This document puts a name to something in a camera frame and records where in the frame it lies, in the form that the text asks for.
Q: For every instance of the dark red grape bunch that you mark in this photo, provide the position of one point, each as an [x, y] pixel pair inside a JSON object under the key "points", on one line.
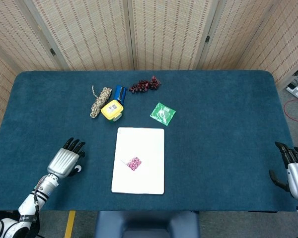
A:
{"points": [[142, 85]]}

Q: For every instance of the yellow lidded box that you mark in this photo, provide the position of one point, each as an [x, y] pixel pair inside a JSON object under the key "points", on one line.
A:
{"points": [[111, 110]]}

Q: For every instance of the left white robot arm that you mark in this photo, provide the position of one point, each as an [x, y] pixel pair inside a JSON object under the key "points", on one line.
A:
{"points": [[27, 208]]}

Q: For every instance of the small white round disc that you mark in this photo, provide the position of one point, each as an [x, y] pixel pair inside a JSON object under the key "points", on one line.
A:
{"points": [[79, 169]]}

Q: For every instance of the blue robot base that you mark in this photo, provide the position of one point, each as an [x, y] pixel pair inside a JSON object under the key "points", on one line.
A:
{"points": [[146, 224]]}

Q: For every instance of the teal table cloth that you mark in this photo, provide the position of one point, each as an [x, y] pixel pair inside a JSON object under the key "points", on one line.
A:
{"points": [[213, 148]]}

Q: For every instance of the blue rectangular box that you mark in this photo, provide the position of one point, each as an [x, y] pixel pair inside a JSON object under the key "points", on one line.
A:
{"points": [[120, 93]]}

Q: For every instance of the bamboo folding screen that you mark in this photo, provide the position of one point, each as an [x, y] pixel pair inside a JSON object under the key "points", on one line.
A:
{"points": [[94, 34]]}

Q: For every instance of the green plastic packet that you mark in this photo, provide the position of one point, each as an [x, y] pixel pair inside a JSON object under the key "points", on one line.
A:
{"points": [[162, 114]]}

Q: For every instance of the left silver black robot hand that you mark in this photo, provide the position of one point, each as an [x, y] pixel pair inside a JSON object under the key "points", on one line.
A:
{"points": [[62, 162]]}

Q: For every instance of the pink patterned square packet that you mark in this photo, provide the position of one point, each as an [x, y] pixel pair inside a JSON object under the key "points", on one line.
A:
{"points": [[134, 163]]}

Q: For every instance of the white magnetic board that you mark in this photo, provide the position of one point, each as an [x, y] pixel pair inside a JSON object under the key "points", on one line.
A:
{"points": [[144, 143]]}

